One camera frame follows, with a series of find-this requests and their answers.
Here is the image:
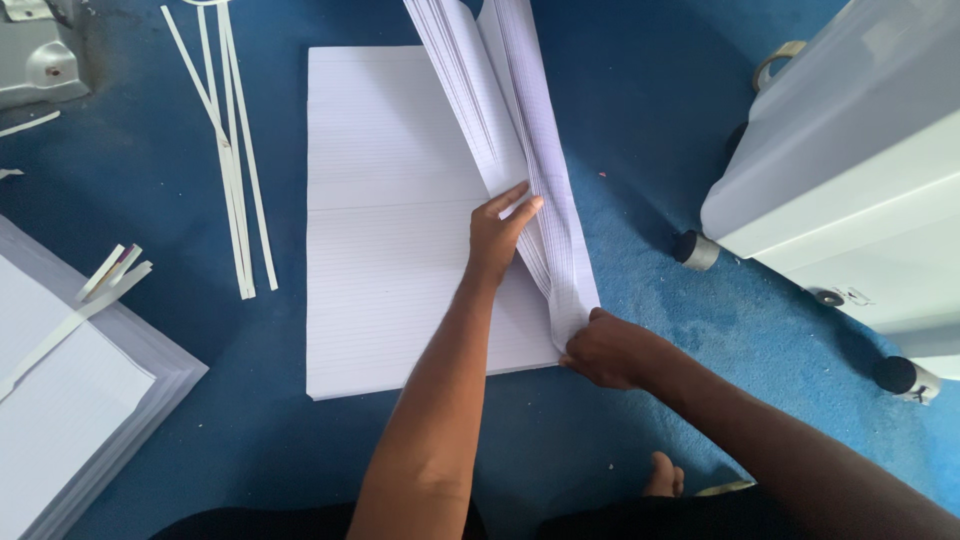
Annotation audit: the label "short white paper strip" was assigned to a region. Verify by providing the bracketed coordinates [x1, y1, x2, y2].
[0, 110, 62, 139]

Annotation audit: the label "black and silver castor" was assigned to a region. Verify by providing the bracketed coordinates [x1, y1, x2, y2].
[671, 228, 722, 273]
[873, 355, 943, 407]

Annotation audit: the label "person's black shorts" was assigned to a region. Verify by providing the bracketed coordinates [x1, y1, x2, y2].
[150, 486, 826, 540]

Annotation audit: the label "thick pile of grey-edged paper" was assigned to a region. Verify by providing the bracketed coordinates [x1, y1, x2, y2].
[0, 213, 210, 540]

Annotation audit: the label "long white paper strip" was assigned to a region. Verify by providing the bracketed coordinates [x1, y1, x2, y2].
[160, 6, 256, 300]
[196, 6, 249, 300]
[223, 3, 279, 292]
[216, 3, 256, 299]

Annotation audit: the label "person's right hand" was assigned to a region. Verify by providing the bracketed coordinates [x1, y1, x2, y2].
[558, 306, 678, 392]

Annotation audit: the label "person's foot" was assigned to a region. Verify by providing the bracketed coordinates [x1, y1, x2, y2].
[642, 450, 686, 498]

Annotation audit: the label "short paper strips bundle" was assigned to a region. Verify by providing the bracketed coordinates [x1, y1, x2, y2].
[75, 243, 144, 304]

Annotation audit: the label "white cabinet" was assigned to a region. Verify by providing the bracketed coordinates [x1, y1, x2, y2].
[700, 0, 960, 382]

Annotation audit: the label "bent white paper strip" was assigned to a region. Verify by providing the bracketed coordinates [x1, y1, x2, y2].
[0, 260, 154, 403]

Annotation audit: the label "person's left hand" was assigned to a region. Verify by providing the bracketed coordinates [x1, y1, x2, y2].
[468, 180, 546, 291]

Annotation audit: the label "brown tape roll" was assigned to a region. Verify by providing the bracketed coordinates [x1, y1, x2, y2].
[751, 40, 808, 95]

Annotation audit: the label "grey metal machine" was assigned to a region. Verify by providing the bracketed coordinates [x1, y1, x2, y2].
[0, 0, 93, 111]

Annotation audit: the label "bundle of lined paper sheets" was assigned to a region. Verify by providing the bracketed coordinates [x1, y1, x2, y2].
[402, 0, 602, 355]

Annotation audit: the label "yellowish paper strip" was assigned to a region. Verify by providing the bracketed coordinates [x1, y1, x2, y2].
[693, 480, 756, 498]

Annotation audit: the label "flat stack of lined paper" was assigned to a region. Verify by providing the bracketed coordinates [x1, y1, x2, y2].
[306, 45, 601, 402]

